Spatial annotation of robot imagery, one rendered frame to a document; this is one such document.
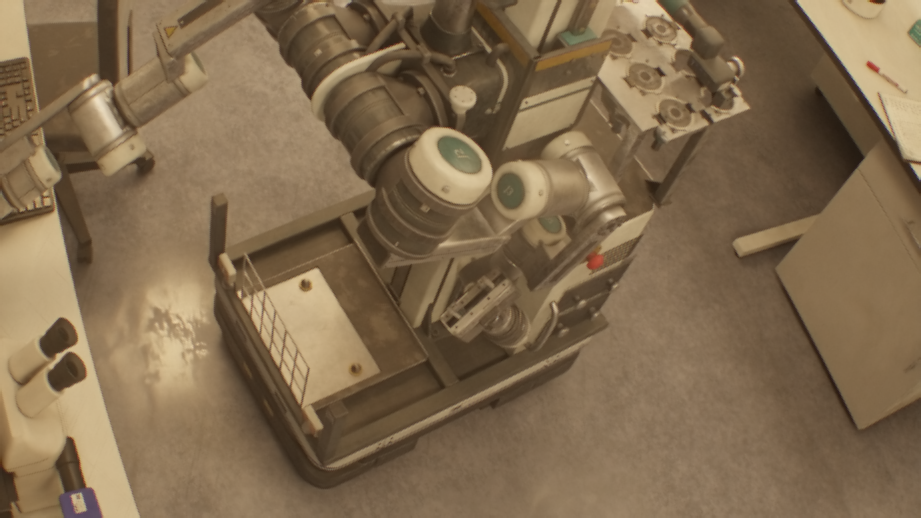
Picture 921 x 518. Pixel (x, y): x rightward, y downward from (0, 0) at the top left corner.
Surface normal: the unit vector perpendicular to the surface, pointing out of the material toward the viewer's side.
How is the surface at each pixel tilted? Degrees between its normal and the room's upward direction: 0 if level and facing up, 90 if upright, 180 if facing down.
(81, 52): 0
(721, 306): 0
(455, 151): 23
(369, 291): 0
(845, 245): 90
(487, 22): 90
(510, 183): 63
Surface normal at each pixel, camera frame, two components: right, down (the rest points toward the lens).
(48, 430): 0.87, -0.41
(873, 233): -0.89, 0.24
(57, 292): 0.22, -0.51
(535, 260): -0.75, 0.18
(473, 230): 0.52, -0.61
